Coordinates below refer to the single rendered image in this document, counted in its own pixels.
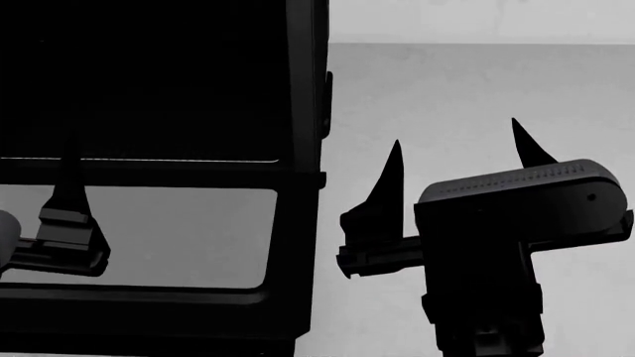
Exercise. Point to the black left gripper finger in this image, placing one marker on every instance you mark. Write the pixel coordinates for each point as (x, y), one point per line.
(69, 223)

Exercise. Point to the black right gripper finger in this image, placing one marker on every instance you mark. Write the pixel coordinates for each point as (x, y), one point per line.
(384, 208)
(528, 148)

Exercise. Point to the black toaster oven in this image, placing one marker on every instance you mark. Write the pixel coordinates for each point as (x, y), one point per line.
(149, 74)

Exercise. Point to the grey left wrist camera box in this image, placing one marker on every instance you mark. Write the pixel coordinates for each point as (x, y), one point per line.
(7, 234)

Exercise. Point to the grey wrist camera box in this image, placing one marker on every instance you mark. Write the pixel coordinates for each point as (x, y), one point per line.
(7, 234)
(516, 201)

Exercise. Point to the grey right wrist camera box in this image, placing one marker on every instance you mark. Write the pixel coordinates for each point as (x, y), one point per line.
(516, 201)

